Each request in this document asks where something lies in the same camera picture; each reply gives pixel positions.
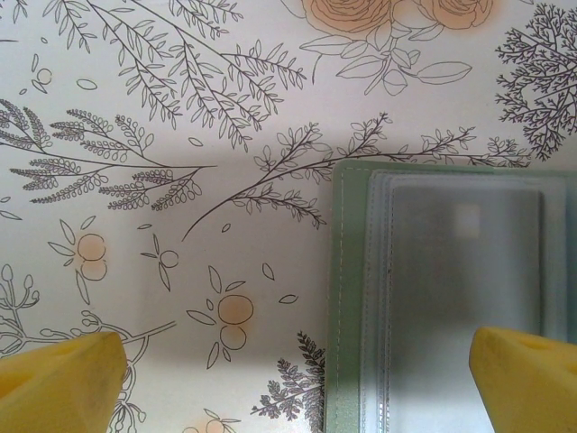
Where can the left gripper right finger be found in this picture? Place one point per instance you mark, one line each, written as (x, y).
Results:
(532, 388)

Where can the green card holder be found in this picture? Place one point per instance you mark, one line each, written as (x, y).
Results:
(351, 270)

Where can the black credit card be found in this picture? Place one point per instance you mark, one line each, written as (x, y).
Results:
(451, 279)

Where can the floral paper table cover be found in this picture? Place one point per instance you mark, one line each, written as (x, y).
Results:
(135, 203)

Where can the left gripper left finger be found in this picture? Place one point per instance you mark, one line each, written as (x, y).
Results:
(58, 388)

